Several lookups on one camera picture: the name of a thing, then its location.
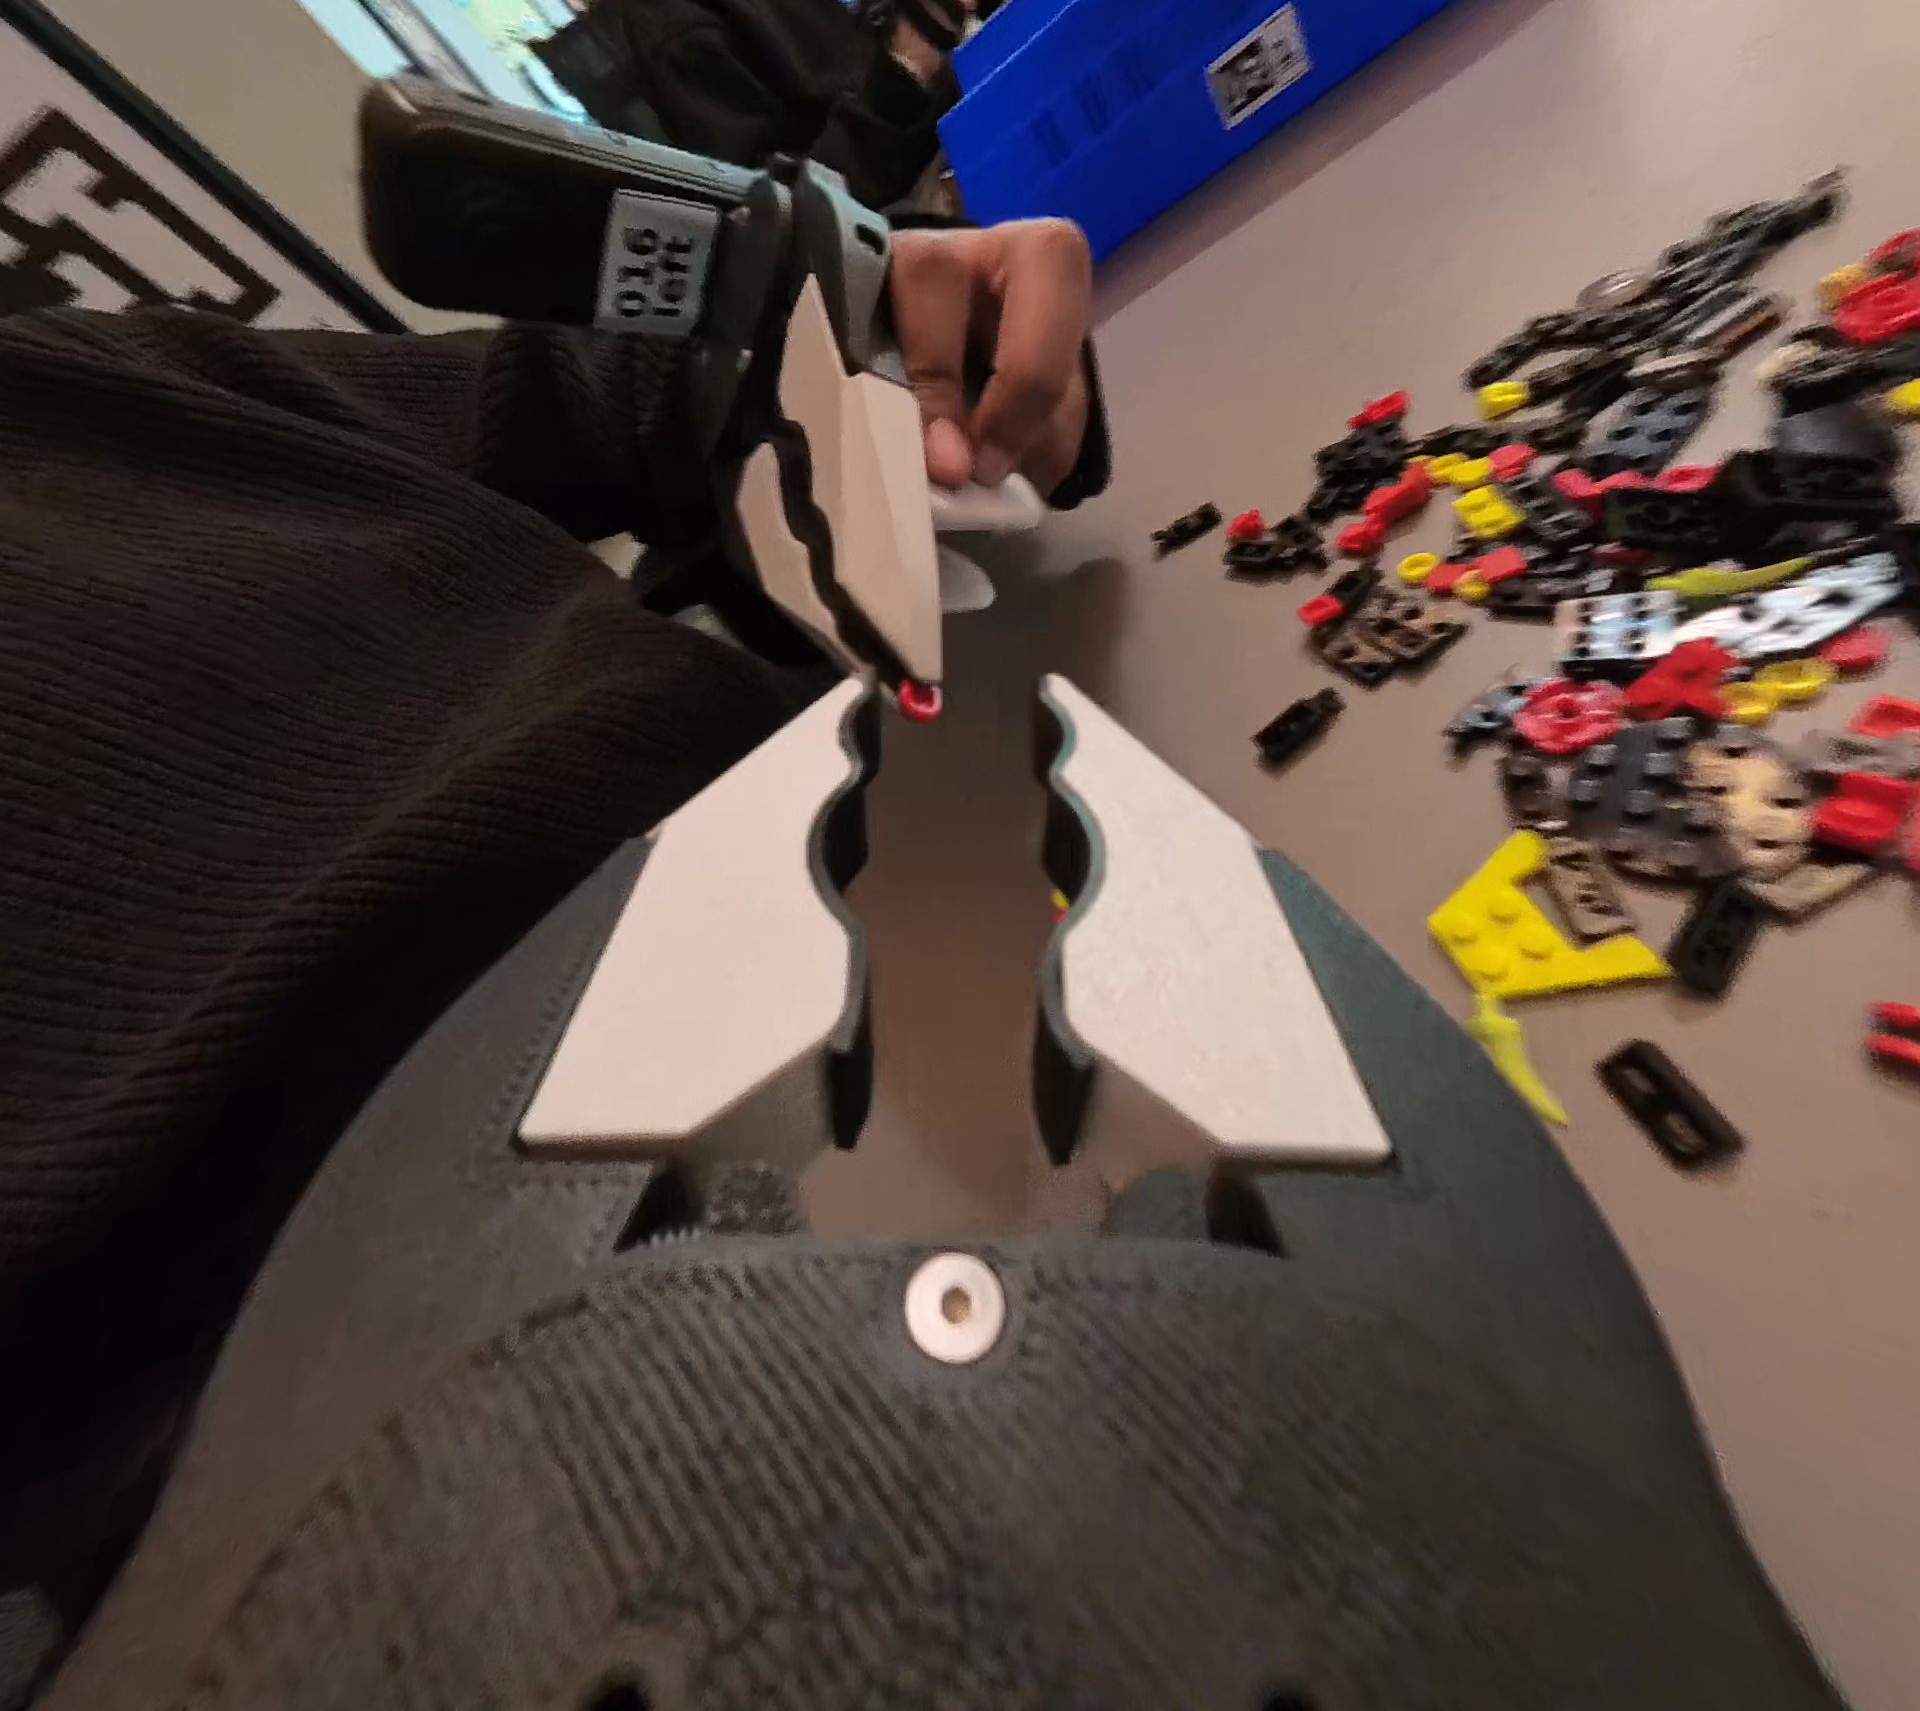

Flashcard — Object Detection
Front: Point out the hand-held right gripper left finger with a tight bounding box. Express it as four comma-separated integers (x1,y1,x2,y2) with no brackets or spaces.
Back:
512,673,885,1160

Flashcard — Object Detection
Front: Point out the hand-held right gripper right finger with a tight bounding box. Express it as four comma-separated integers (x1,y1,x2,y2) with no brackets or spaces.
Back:
1031,673,1399,1167

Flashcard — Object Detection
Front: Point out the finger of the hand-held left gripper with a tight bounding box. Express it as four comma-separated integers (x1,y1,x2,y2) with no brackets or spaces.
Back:
733,423,905,678
775,275,947,694

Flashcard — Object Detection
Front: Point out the pile of lego pieces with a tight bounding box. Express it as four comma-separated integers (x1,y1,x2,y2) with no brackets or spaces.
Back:
1153,166,1920,1172

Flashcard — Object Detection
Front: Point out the person's left forearm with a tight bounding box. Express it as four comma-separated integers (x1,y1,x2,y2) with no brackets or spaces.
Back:
0,307,840,932

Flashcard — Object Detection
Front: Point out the black lego clip plate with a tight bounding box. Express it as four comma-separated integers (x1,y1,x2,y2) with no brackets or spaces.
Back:
1252,686,1348,768

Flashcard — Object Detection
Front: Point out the framed marker sign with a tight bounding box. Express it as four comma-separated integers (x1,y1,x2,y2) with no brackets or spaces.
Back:
0,0,414,334

